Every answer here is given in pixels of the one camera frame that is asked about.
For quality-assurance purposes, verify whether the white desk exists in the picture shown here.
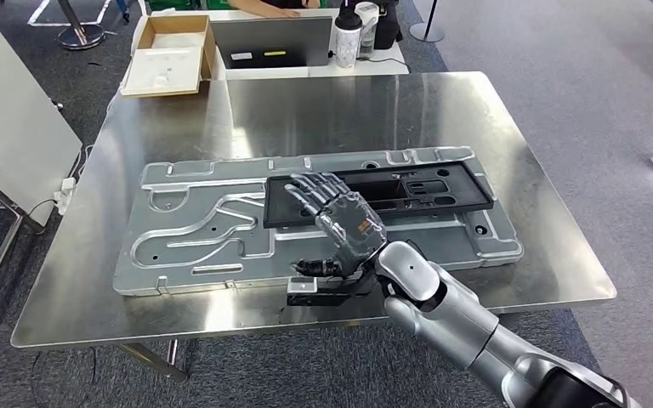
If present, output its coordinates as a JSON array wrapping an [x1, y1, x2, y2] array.
[[129, 6, 411, 82]]

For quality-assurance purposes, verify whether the white board panel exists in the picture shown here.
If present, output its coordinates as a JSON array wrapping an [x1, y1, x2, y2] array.
[[0, 12, 84, 228]]

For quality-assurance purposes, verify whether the green crate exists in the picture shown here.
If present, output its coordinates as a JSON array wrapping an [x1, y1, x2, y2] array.
[[145, 0, 232, 13]]

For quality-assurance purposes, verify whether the open cardboard box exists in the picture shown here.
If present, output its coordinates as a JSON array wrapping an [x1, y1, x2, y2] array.
[[119, 14, 219, 99]]

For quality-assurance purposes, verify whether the chrome stanchion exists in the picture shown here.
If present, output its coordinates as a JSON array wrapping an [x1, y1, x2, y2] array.
[[409, 0, 447, 44], [55, 0, 107, 52]]

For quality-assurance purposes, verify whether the white bottle black lid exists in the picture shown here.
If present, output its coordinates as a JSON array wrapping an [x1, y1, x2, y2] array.
[[332, 4, 364, 71]]

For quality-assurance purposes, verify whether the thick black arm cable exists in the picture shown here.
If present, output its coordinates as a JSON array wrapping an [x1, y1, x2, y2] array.
[[601, 376, 634, 408]]

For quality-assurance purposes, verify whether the person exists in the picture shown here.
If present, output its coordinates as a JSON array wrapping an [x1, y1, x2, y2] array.
[[226, 0, 323, 19]]

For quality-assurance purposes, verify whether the stamped silver metal panel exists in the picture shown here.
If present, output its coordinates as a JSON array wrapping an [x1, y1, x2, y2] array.
[[112, 146, 525, 298]]

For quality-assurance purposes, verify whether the black bag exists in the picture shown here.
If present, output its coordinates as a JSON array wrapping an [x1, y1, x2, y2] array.
[[372, 0, 405, 52]]

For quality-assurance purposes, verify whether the black desk cable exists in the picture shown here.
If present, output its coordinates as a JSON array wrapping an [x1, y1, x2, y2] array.
[[360, 53, 413, 73]]

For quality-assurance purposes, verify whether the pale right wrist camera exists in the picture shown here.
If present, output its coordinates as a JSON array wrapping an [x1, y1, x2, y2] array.
[[286, 275, 378, 309]]

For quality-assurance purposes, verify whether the white power adapter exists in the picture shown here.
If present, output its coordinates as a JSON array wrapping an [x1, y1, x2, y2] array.
[[52, 176, 78, 216]]

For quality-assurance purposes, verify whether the grey laptop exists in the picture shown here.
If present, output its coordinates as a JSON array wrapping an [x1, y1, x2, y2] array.
[[209, 14, 334, 71]]

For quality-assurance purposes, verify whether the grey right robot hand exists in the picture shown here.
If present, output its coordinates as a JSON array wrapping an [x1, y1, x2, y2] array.
[[282, 170, 389, 280]]

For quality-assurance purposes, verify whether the steel workbench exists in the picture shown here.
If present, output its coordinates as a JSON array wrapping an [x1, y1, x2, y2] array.
[[9, 70, 619, 385]]

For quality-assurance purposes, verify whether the black plastic panel part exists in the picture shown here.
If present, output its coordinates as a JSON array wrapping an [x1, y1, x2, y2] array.
[[263, 161, 496, 230]]

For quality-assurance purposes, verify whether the clear tumbler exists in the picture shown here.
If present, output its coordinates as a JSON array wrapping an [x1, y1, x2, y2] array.
[[355, 1, 383, 60]]

